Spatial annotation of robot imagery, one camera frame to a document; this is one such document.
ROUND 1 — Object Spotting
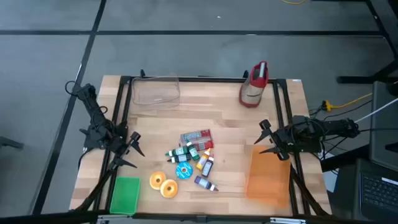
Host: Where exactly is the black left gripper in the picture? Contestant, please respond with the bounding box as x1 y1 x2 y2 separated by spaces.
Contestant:
105 123 146 169

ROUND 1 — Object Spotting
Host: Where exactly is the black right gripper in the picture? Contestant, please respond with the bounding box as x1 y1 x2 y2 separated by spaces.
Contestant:
253 119 297 162

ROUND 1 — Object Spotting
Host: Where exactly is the yellow toy donut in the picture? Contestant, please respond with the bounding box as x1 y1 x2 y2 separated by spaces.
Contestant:
149 171 167 191
159 179 179 199

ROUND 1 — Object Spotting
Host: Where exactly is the green food colouring bottle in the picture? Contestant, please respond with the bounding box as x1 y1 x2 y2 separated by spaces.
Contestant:
185 141 201 162
165 146 189 157

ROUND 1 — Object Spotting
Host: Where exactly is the black food colouring bottle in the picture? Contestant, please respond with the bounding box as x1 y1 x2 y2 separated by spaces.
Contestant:
167 154 192 164

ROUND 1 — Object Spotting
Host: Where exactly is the blue frosted toy donut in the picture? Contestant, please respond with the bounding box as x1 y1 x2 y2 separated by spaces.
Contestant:
175 161 195 180

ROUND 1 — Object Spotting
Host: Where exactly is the red snack packet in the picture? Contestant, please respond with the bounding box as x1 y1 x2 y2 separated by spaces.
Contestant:
179 129 213 145

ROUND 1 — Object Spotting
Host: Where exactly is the red grey staples pack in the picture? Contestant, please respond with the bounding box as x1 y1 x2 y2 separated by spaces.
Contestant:
183 138 215 152

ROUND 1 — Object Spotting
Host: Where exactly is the yellow food colouring bottle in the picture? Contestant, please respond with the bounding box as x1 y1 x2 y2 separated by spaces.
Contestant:
195 147 212 172

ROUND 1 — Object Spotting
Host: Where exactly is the orange plastic tray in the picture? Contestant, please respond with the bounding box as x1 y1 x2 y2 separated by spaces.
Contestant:
245 145 292 209

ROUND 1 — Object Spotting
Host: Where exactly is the green plastic tray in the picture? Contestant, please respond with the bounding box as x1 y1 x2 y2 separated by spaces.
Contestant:
109 176 142 215

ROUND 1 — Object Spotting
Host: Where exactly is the clear plastic bin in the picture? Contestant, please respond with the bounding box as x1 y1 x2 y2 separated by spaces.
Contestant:
131 76 182 108

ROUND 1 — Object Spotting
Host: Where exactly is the black laptop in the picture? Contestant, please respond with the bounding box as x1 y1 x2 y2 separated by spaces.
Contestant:
357 170 398 219

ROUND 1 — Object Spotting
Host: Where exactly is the black chair base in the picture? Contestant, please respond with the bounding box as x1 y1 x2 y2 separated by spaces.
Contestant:
0 136 25 151

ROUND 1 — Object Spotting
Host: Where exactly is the black desk leg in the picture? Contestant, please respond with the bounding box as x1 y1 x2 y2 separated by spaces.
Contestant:
336 0 398 85

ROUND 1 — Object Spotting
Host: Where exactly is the silver metal bracket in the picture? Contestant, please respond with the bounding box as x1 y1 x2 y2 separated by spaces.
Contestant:
95 214 134 224
269 217 307 224

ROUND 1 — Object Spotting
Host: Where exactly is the black aluminium table frame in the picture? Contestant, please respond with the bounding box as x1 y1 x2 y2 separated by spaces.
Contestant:
70 70 332 219

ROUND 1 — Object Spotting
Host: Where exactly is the yellow extension cable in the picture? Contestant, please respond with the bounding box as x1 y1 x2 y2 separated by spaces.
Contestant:
322 92 374 113

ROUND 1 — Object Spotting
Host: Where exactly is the black cable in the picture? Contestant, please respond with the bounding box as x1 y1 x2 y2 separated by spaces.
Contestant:
357 126 398 134

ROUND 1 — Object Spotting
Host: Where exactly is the white cable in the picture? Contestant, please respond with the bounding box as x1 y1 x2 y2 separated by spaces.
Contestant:
354 97 398 124

